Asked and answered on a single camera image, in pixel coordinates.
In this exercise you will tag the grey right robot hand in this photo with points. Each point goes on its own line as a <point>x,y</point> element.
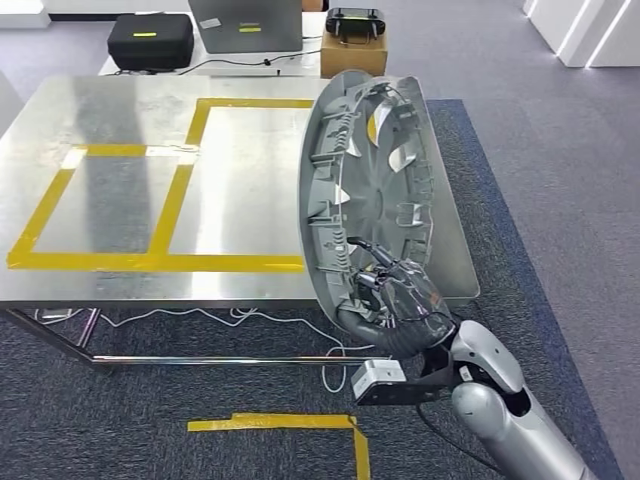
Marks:
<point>410,305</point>

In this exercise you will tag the grey plastic wheel hubcap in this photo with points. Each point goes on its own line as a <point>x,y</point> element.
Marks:
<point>380,199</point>

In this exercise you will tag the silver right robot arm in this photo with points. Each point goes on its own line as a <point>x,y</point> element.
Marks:
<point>500,424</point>

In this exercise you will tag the steel workbench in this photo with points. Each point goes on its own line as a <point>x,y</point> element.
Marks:
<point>240,199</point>

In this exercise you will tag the yellow tape on workbench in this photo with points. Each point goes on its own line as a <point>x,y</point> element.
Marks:
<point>164,218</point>

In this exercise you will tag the yellow floor tape corner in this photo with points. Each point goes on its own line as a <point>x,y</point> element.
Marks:
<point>280,421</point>

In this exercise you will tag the brown cardboard box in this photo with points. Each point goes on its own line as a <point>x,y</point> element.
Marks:
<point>350,60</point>

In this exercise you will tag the black handheld controller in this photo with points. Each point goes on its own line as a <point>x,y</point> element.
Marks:
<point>355,20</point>

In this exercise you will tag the grey laptop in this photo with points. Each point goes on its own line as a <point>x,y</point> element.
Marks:
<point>244,26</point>

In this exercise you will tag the black carry case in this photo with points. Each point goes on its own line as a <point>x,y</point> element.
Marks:
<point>150,46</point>

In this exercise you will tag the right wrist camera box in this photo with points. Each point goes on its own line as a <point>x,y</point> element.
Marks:
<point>380,381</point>

